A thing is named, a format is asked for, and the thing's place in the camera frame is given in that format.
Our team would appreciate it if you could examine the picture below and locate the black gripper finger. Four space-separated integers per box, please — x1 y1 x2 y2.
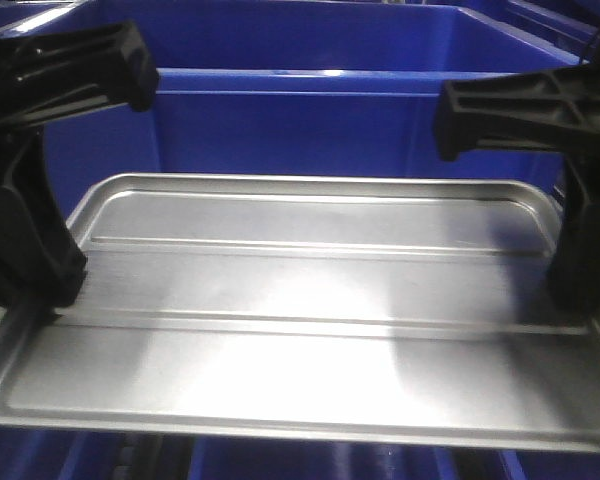
0 134 87 307
547 157 600 313
433 65 600 161
0 19 160 134

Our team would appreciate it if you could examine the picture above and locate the silver metal tray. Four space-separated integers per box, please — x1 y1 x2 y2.
0 174 600 453

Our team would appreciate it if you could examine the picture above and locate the central blue plastic box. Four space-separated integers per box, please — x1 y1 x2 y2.
0 1 584 213

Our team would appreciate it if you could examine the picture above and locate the lower middle blue bin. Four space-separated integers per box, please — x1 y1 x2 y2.
188 437 459 479

